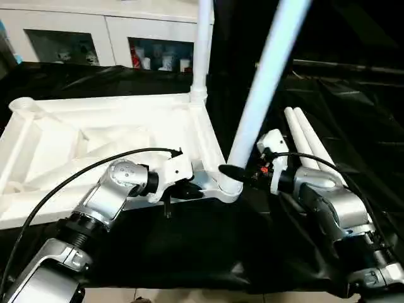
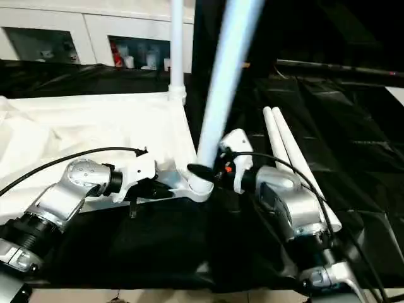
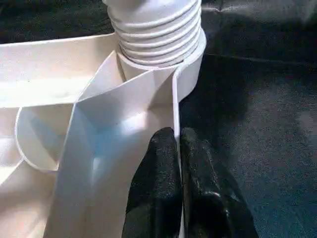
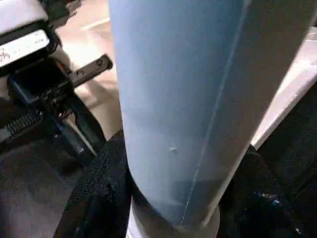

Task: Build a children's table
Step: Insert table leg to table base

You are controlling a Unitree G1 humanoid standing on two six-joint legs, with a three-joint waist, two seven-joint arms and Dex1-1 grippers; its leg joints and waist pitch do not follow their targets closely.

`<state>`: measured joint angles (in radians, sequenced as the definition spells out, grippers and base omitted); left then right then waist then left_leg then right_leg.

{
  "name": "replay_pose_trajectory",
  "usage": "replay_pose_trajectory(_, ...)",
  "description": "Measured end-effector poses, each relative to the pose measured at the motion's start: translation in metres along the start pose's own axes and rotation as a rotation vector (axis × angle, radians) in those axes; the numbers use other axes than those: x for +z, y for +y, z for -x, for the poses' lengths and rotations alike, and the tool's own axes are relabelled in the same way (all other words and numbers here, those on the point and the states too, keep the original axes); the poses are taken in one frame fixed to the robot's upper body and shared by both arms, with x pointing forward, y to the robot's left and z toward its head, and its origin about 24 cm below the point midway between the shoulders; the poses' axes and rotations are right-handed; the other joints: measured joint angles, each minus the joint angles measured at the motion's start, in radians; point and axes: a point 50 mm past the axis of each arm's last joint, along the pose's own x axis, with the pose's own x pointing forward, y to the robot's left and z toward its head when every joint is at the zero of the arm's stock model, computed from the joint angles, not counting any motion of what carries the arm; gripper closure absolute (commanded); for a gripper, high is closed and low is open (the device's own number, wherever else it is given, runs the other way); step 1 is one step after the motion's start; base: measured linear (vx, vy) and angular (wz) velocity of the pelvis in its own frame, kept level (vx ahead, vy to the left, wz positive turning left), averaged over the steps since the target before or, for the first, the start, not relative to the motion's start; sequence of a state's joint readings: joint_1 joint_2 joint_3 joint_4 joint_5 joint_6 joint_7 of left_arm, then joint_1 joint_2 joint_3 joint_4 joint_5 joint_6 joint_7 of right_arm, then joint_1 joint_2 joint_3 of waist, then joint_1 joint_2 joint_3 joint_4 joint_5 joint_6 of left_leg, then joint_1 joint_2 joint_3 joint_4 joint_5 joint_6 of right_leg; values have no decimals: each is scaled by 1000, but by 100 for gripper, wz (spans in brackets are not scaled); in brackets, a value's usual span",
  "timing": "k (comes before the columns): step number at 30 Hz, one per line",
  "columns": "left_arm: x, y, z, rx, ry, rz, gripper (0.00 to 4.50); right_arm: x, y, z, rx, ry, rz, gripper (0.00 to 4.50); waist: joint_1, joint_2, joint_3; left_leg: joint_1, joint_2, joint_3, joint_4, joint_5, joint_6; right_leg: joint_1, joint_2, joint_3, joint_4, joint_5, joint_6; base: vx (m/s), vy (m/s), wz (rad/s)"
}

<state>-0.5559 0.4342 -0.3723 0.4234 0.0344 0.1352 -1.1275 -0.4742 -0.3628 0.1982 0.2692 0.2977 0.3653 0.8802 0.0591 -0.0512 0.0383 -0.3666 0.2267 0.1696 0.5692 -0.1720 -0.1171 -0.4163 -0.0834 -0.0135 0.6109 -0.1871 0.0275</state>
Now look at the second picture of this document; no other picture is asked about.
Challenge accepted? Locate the white plastic table leg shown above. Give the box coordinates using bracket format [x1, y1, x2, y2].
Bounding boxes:
[186, 0, 266, 203]
[271, 106, 344, 235]
[166, 0, 187, 102]
[263, 106, 296, 173]

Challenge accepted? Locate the white plastic table top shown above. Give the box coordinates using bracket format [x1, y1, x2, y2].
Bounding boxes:
[0, 83, 216, 222]

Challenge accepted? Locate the black plastic table mat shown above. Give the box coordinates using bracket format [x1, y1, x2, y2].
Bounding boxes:
[0, 58, 404, 293]

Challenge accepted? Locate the red cabinet item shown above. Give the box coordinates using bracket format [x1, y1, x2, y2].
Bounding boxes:
[111, 43, 123, 68]

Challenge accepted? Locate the long dark metal rod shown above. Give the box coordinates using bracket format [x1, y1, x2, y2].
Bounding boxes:
[276, 58, 404, 86]

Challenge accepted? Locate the large black backdrop sheet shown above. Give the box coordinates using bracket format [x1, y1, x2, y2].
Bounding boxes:
[193, 0, 404, 76]

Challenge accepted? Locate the white glass-door cabinet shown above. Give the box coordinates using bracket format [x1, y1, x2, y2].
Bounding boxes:
[0, 0, 196, 74]

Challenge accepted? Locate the white flat board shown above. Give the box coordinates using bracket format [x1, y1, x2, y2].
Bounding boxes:
[384, 86, 404, 105]

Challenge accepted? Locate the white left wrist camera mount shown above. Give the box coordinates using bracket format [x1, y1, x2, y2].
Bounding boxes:
[110, 150, 159, 205]

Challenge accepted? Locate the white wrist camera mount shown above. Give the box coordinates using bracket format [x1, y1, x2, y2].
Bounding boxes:
[219, 128, 254, 194]
[110, 150, 159, 205]

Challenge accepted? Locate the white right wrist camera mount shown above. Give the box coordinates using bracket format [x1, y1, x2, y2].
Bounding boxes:
[219, 128, 254, 194]

